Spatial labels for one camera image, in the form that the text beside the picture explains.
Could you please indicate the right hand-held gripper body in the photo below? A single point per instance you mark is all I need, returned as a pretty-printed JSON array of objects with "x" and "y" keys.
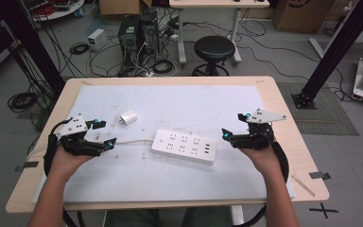
[{"x": 258, "y": 135}]

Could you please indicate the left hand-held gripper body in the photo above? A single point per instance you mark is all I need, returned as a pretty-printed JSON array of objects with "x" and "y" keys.
[{"x": 72, "y": 126}]

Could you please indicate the white charger plug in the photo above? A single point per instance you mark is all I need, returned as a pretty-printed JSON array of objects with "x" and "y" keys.
[{"x": 129, "y": 118}]

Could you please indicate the person's right hand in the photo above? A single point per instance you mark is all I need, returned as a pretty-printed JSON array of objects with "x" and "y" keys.
[{"x": 263, "y": 159}]

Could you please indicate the person's left hand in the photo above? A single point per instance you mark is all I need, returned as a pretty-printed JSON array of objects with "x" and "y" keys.
[{"x": 66, "y": 162}]

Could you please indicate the light wooden table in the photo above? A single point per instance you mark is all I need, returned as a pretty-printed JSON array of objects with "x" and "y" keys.
[{"x": 291, "y": 151}]

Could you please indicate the grey tape strip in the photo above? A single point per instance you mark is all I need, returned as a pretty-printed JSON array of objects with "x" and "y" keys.
[
  {"x": 31, "y": 164},
  {"x": 319, "y": 175}
]

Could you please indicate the white table mat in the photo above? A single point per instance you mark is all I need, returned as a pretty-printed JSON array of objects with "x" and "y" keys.
[{"x": 170, "y": 104}]

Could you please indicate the thin wooden stick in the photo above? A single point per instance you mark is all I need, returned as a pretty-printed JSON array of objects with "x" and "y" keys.
[{"x": 303, "y": 186}]

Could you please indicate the grey floor mat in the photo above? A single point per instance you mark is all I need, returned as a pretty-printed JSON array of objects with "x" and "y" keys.
[{"x": 324, "y": 113}]

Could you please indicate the white floor power strip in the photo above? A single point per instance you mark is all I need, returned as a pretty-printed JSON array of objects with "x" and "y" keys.
[{"x": 150, "y": 74}]

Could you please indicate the black round stool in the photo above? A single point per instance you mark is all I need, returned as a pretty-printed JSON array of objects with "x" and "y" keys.
[{"x": 214, "y": 47}]

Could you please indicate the person's left leg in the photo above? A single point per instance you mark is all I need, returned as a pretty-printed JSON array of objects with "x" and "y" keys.
[{"x": 132, "y": 219}]

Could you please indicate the person's leg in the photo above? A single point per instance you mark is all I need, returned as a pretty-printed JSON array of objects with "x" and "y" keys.
[
  {"x": 206, "y": 217},
  {"x": 132, "y": 219}
]

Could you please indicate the white table leg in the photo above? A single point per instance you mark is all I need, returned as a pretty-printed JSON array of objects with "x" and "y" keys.
[{"x": 237, "y": 216}]

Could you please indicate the white power supply box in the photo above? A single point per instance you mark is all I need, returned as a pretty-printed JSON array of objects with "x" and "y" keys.
[{"x": 97, "y": 39}]

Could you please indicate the person's right leg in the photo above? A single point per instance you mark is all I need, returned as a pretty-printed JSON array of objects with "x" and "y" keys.
[{"x": 206, "y": 217}]

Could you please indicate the black computer tower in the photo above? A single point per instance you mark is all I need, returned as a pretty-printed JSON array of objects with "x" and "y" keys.
[
  {"x": 149, "y": 31},
  {"x": 128, "y": 33}
]

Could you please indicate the black tape cross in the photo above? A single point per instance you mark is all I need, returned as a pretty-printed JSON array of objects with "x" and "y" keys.
[{"x": 323, "y": 210}]

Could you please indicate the round white table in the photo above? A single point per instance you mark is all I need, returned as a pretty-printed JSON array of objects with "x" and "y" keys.
[{"x": 56, "y": 11}]

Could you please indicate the white desk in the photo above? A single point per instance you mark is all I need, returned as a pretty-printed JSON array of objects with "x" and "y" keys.
[{"x": 217, "y": 3}]

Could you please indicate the large cardboard box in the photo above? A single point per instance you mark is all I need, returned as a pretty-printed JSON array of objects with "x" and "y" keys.
[{"x": 302, "y": 15}]

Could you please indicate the small cardboard box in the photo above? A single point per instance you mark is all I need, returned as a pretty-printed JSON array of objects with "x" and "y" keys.
[{"x": 123, "y": 7}]

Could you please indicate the black metal stand post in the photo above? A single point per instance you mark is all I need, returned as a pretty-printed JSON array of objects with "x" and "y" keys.
[
  {"x": 34, "y": 47},
  {"x": 337, "y": 50}
]

